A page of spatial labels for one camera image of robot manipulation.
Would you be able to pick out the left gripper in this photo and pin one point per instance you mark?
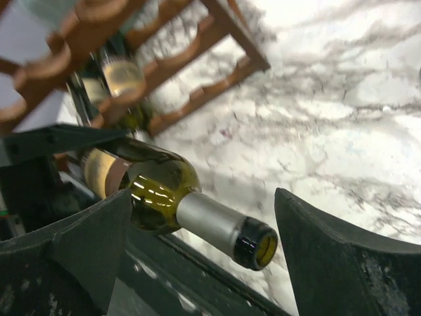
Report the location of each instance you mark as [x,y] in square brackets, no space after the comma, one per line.
[30,184]

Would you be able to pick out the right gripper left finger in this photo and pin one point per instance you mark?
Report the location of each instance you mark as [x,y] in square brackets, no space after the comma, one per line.
[68,267]

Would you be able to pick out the green bottle in rack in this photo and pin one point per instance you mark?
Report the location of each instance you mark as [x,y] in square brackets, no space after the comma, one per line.
[88,90]

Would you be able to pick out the dark wine bottle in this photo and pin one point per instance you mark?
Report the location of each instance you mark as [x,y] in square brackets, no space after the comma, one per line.
[166,196]
[121,75]

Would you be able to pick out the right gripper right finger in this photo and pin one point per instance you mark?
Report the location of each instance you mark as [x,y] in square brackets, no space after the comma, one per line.
[337,268]

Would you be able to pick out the clear plastic storage box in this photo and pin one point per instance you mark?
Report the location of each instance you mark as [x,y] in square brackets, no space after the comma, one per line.
[48,11]

